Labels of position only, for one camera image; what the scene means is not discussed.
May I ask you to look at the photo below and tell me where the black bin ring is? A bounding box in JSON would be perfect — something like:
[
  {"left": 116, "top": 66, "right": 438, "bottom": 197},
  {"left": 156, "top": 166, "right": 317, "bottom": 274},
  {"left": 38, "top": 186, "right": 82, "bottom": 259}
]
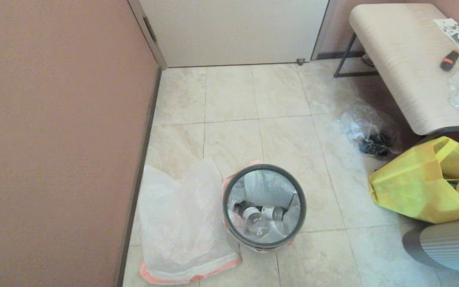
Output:
[{"left": 223, "top": 164, "right": 307, "bottom": 251}]

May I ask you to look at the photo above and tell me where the used translucent trash bag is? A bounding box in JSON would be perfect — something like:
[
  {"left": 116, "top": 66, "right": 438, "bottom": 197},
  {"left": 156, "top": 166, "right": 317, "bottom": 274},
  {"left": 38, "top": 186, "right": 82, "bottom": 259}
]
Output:
[{"left": 221, "top": 161, "right": 308, "bottom": 253}]

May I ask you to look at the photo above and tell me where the black round trash bin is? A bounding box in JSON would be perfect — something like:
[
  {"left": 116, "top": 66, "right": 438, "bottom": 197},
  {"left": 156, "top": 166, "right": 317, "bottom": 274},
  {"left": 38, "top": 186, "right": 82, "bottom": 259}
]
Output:
[{"left": 223, "top": 164, "right": 307, "bottom": 252}]

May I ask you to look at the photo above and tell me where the grey ribbed robot base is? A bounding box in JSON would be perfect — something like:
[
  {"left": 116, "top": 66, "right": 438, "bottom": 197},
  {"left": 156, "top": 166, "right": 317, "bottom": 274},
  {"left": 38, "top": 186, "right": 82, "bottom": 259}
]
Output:
[{"left": 402, "top": 215, "right": 459, "bottom": 273}]

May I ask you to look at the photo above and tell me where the white red plastic bag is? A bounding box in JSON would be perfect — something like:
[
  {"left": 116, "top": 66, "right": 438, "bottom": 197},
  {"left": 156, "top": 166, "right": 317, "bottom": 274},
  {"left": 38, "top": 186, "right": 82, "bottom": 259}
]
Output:
[{"left": 138, "top": 157, "right": 242, "bottom": 285}]

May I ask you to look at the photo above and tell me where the crumpled clear plastic bag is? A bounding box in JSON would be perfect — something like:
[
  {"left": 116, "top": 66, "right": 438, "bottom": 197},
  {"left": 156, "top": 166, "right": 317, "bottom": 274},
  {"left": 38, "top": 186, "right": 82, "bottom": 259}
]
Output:
[{"left": 333, "top": 100, "right": 403, "bottom": 160}]

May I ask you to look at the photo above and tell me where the yellow shopping bag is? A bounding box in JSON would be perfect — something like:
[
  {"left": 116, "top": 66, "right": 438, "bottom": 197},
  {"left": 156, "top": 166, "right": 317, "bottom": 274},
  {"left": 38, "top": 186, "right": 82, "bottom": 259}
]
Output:
[{"left": 368, "top": 136, "right": 459, "bottom": 224}]

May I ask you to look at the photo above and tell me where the crushed clear plastic bottle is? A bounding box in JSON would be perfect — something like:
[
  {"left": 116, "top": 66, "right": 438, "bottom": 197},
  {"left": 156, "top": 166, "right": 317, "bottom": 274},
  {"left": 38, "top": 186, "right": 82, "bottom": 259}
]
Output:
[
  {"left": 261, "top": 205, "right": 286, "bottom": 222},
  {"left": 242, "top": 206, "right": 270, "bottom": 236}
]

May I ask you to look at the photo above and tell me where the white door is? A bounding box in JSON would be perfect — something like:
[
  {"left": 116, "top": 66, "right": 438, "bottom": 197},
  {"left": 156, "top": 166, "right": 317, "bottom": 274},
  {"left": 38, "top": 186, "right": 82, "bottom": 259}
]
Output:
[{"left": 139, "top": 0, "right": 329, "bottom": 67}]

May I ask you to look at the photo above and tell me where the black tangled object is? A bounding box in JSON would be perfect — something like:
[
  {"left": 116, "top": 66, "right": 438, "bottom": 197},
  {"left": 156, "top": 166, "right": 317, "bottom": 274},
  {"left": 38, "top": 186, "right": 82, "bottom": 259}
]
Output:
[{"left": 359, "top": 134, "right": 391, "bottom": 157}]

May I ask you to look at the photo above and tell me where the light wood-grain table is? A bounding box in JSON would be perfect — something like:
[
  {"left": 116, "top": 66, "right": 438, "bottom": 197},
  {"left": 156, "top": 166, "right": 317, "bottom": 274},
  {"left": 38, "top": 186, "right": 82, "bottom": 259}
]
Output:
[{"left": 349, "top": 3, "right": 459, "bottom": 136}]

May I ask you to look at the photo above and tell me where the black orange marker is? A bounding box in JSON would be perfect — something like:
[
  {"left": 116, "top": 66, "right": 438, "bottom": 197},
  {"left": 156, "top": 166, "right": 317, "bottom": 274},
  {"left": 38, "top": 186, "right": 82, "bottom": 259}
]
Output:
[{"left": 440, "top": 49, "right": 459, "bottom": 72}]

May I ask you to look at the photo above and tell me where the black and white booklet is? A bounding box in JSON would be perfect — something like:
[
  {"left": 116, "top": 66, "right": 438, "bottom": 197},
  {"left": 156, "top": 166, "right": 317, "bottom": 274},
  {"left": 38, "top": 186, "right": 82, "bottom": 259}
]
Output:
[{"left": 433, "top": 18, "right": 459, "bottom": 51}]

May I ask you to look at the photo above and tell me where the grey door frame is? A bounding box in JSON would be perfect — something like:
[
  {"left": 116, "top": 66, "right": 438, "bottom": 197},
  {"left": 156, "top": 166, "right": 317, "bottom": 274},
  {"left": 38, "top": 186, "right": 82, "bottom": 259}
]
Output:
[{"left": 128, "top": 0, "right": 337, "bottom": 70}]

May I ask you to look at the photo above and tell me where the black metal table frame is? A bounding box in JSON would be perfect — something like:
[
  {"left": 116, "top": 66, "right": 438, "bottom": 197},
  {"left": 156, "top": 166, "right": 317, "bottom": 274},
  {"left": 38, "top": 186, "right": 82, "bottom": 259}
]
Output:
[{"left": 334, "top": 33, "right": 459, "bottom": 139}]

